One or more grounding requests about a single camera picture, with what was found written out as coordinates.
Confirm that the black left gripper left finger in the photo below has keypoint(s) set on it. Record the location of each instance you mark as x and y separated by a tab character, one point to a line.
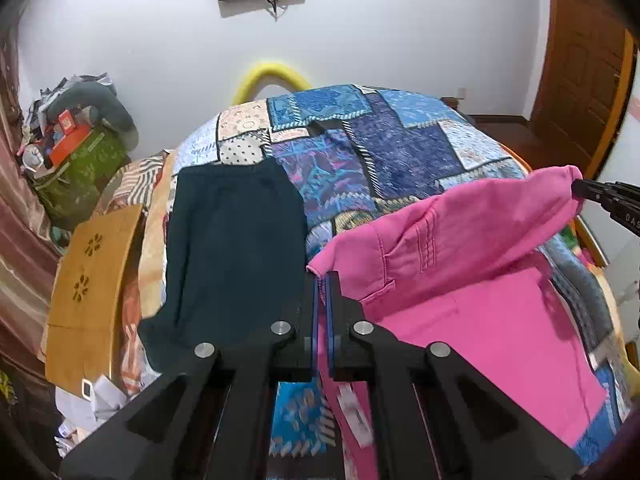
210	417

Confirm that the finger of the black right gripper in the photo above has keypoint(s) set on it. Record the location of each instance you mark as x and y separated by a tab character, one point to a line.
621	200

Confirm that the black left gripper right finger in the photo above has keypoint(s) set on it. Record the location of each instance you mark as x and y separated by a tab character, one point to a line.
434	416

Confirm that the pink pants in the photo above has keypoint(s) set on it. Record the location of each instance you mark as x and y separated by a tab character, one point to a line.
465	267

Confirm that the brown wooden door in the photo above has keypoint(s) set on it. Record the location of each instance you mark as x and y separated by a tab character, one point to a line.
585	83

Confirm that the wooden bedside board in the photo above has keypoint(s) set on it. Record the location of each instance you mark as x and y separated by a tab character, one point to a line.
84	330

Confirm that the dark teal folded garment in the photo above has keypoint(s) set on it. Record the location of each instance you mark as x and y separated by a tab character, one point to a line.
235	259

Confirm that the striped pink curtain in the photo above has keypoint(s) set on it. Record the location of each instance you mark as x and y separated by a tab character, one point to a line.
28	256

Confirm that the blue patchwork bedspread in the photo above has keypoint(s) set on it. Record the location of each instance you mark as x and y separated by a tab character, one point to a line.
353	152

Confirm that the green storage bag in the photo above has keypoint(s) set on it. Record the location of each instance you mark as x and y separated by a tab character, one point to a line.
71	192

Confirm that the orange box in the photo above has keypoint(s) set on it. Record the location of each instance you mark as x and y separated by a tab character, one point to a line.
68	144

